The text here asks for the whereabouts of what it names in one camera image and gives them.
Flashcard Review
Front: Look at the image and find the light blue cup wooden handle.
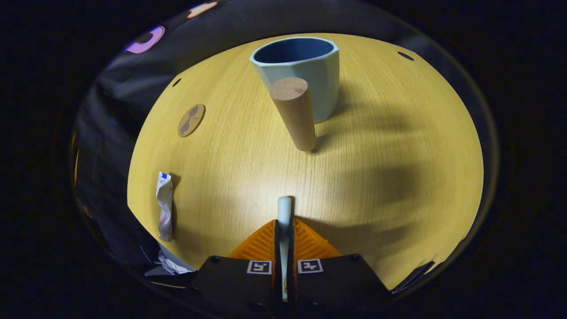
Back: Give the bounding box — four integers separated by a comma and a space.
249, 37, 340, 152

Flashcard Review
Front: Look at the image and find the white toothpaste tube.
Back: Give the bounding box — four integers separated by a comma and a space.
155, 171, 174, 243

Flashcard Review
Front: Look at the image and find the wooden desktop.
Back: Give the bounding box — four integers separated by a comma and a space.
127, 33, 484, 291

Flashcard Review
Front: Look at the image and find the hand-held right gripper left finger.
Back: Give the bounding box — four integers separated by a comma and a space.
190, 219, 283, 317

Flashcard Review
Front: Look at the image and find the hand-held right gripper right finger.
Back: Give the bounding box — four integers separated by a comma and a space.
286, 217, 391, 318

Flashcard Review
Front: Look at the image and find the white printed cloth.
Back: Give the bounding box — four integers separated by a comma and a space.
146, 249, 196, 277

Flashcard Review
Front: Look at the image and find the black backdrop cloth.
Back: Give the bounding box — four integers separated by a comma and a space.
70, 0, 499, 284

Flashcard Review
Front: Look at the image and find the light blue toothbrush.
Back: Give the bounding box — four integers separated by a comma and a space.
277, 196, 293, 303

